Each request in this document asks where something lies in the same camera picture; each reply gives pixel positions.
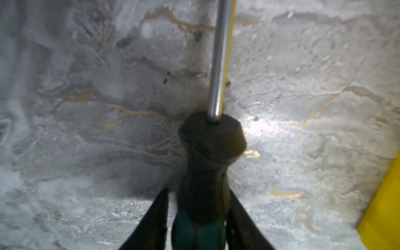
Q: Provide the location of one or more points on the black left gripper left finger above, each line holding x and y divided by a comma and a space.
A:
151, 232

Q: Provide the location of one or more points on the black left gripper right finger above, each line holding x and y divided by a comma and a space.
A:
242, 233

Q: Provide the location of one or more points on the green black handled screwdriver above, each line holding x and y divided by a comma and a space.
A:
213, 141

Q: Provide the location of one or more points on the yellow plastic bin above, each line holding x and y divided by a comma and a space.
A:
379, 228

